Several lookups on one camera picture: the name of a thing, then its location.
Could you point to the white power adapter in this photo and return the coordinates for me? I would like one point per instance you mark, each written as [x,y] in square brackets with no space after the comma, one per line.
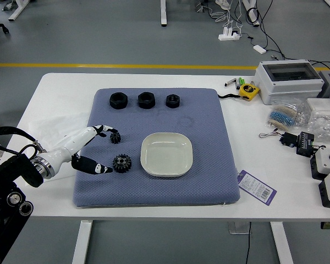
[259,49]

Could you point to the white square dish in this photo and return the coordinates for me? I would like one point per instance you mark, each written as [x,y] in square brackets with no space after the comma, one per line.
[167,154]

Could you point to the clear bag of small parts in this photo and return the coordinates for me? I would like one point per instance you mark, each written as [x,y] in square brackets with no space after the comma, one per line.
[323,125]

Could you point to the black module with green lights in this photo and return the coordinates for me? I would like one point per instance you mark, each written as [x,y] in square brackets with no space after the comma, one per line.
[305,144]

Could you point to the small black servo module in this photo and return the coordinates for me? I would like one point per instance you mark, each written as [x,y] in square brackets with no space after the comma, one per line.
[288,139]

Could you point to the white power strip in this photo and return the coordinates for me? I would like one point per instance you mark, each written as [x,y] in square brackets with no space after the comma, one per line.
[228,36]

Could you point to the bag of blue resistors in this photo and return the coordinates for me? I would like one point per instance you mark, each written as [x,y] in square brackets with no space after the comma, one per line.
[284,115]

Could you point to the purple tag card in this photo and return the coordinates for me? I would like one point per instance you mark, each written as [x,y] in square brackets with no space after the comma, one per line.
[255,187]

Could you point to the big black gear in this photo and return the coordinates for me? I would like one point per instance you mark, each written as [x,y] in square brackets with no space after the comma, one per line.
[123,165]

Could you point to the large black hex nut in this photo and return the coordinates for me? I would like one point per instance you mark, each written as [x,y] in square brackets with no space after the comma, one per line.
[113,104]
[141,104]

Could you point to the white box with blue button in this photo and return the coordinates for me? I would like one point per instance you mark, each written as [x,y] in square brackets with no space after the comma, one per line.
[325,162]

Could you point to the small black gear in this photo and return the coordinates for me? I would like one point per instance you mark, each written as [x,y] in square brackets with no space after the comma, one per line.
[116,138]

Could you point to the white table leg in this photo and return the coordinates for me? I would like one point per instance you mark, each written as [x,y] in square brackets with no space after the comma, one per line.
[81,244]
[283,244]

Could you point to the silver metal cylinder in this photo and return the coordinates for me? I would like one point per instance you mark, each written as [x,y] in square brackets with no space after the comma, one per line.
[231,82]

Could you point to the small white box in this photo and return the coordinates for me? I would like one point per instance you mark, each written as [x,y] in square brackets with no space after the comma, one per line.
[320,105]

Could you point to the blue-grey quilted mat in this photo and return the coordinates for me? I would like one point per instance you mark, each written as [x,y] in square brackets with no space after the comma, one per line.
[159,192]

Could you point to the clear plastic bag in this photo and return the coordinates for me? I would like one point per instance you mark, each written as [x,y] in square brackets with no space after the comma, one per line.
[52,123]

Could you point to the grey table foot bracket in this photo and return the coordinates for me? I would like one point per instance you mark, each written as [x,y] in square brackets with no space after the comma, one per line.
[237,228]

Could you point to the small black hex nut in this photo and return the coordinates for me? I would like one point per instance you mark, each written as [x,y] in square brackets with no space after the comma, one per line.
[169,104]

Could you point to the grey enclosure with clear lid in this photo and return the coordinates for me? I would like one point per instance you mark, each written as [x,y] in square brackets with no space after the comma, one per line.
[288,90]

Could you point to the white and black robot left hand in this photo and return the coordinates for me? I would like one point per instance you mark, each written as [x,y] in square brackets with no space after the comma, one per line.
[71,143]

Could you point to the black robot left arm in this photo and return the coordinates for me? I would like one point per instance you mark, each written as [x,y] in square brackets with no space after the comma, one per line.
[5,170]

